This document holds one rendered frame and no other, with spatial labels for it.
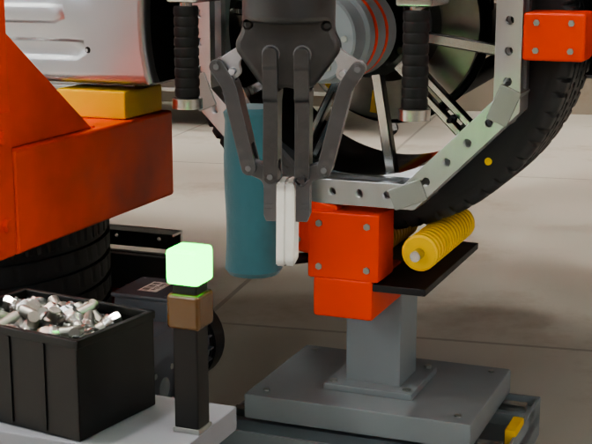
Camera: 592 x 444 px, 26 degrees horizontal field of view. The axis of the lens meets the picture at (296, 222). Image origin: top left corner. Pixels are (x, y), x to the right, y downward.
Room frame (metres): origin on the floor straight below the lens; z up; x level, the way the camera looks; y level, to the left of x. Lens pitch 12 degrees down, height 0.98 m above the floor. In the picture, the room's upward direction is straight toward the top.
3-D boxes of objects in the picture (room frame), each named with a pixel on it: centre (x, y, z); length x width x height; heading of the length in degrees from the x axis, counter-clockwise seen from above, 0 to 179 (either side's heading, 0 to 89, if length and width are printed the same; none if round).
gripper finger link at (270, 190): (1.05, 0.03, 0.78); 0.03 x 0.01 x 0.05; 82
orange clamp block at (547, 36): (1.89, -0.38, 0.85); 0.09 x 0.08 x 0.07; 68
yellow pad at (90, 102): (2.31, 0.34, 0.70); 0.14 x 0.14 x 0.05; 68
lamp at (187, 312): (1.36, 0.12, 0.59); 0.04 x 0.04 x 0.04; 68
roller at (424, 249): (2.05, -0.24, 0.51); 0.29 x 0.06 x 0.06; 158
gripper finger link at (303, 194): (1.04, -0.02, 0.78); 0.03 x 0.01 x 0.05; 82
